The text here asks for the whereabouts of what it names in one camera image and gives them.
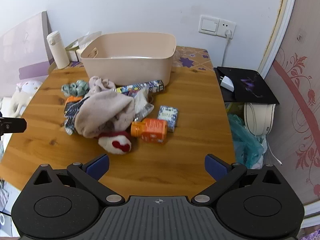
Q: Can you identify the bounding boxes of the white charger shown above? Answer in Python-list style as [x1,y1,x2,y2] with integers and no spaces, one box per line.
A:
[220,76,235,92]

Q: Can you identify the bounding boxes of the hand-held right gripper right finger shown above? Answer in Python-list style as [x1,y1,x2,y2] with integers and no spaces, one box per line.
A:
[191,154,292,207]

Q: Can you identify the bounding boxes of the white plug with cable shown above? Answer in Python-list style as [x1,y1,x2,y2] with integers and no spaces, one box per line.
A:
[221,29,234,67]

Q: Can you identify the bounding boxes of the beige sock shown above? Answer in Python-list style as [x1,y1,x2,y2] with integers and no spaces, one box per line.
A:
[89,76,117,93]

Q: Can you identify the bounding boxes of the black mouse pad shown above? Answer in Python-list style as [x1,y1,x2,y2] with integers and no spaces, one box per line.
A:
[216,66,280,105]

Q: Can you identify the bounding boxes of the thin white cable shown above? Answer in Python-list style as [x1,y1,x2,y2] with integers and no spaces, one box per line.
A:
[265,140,283,165]

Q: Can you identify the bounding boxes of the white door frame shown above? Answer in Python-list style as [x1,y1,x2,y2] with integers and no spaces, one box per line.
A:
[257,0,298,73]

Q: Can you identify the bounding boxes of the clear cotton pad packet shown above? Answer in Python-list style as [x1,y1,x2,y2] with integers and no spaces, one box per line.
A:
[134,90,155,122]

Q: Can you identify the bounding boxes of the cream round appliance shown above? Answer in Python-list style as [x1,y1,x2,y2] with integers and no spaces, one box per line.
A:
[244,102,277,137]

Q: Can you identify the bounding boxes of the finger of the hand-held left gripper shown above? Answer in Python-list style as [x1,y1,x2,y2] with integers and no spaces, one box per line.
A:
[0,117,27,133]

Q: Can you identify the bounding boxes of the green scrunchie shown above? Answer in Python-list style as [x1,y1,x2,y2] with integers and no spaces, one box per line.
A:
[62,80,90,97]

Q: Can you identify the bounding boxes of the orange bottle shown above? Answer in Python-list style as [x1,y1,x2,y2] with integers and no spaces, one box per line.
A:
[131,118,168,144]

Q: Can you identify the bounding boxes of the white thermos bottle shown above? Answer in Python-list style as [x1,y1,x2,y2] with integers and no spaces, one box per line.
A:
[47,31,70,70]

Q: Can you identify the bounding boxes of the floral patterned door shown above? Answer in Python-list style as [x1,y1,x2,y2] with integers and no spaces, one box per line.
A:
[260,0,320,205]

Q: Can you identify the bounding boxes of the white wall switch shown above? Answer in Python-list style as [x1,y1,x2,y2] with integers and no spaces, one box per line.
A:
[199,15,220,36]

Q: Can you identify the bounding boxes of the wooden desk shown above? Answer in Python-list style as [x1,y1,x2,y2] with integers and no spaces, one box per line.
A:
[0,65,237,200]

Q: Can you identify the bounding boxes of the blue white tissue pack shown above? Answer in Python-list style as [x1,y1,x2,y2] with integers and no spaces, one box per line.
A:
[157,105,179,132]

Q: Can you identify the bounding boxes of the orange plush toy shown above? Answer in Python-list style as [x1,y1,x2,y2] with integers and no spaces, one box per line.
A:
[65,95,83,104]

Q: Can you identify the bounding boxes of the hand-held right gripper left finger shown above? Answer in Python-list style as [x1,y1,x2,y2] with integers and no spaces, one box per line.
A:
[25,154,125,207]

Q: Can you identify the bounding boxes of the blue white patterned sock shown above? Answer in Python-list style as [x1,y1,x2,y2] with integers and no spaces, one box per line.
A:
[64,97,88,135]

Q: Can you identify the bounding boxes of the colourful cartoon box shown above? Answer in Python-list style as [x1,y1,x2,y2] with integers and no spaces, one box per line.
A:
[116,80,165,96]

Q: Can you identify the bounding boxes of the teal plastic bag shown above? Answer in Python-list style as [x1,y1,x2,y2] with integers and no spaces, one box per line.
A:
[228,114,265,168]

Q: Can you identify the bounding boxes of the white plush toy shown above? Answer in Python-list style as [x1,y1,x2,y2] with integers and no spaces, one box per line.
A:
[10,79,43,118]

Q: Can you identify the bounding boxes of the beige plastic basket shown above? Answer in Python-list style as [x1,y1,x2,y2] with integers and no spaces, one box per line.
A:
[79,32,177,87]

